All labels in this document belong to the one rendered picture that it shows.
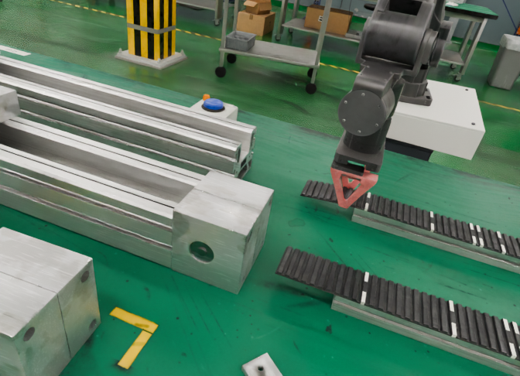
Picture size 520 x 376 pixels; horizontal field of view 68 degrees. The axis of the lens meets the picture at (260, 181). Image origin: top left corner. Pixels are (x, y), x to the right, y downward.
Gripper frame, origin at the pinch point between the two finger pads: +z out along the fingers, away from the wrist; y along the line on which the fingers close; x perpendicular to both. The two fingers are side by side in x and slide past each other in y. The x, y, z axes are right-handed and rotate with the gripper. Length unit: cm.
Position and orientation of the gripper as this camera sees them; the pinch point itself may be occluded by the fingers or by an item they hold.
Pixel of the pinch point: (346, 194)
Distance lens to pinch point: 63.5
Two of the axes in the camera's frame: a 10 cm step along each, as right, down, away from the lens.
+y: -3.2, 4.8, -8.2
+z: -1.4, 8.3, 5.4
